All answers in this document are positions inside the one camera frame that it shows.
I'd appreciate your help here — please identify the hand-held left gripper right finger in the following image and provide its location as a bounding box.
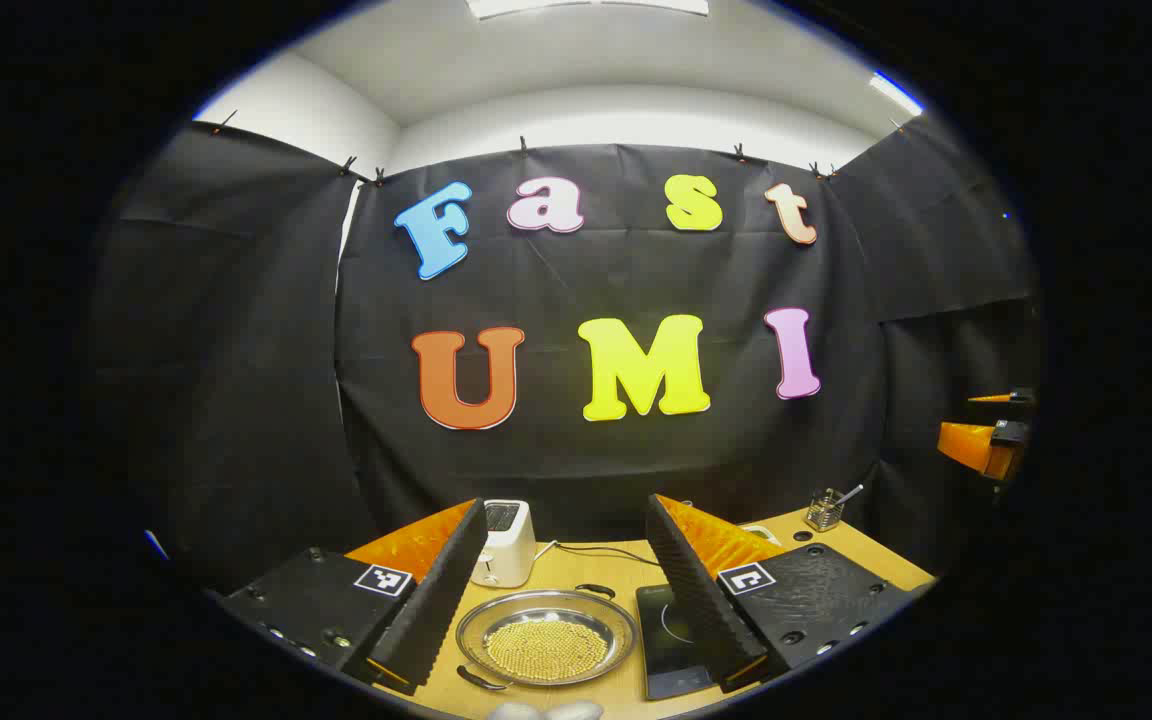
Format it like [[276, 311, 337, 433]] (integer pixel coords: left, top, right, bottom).
[[646, 493, 937, 694]]

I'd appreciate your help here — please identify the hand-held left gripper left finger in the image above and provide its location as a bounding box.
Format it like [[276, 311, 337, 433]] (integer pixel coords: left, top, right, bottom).
[[219, 497, 489, 696]]

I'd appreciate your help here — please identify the black induction cooktop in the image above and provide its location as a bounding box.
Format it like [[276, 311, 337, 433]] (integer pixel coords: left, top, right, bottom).
[[634, 584, 727, 701]]

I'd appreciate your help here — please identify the stainless steel pot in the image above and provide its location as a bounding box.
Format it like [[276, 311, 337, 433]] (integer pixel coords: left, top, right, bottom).
[[455, 583, 639, 693]]

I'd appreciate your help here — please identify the pile of soybeans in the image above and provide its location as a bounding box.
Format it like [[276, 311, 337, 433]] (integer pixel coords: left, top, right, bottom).
[[486, 610, 609, 683]]

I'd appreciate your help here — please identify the white toaster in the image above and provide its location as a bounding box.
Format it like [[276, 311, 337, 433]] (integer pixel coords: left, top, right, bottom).
[[469, 499, 538, 589]]

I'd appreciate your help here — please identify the row of black cloth clips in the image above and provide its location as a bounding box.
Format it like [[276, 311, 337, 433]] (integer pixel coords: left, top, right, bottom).
[[214, 110, 907, 186]]

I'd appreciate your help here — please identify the toaster power cable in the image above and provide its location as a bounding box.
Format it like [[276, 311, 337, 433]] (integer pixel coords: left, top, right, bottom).
[[533, 541, 662, 569]]

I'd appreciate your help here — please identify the metal wire basket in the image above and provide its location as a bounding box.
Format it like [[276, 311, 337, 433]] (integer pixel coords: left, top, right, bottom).
[[804, 488, 845, 532]]

